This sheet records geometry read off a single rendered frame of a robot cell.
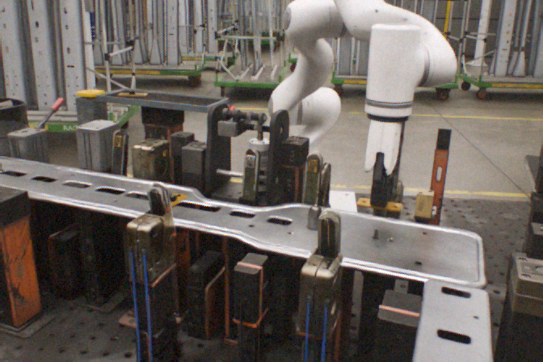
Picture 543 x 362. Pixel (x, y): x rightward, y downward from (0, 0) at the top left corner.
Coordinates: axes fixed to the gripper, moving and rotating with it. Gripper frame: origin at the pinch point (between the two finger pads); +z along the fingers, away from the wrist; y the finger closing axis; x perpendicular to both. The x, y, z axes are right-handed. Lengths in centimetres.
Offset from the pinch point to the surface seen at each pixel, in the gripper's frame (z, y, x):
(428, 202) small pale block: 4.6, -10.9, 8.7
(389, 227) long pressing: 9.5, -5.9, 1.7
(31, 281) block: 29, 15, -76
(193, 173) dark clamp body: 8, -16, -50
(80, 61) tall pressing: 29, -309, -342
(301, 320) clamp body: 14.2, 24.8, -7.4
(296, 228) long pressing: 9.5, 2.1, -15.8
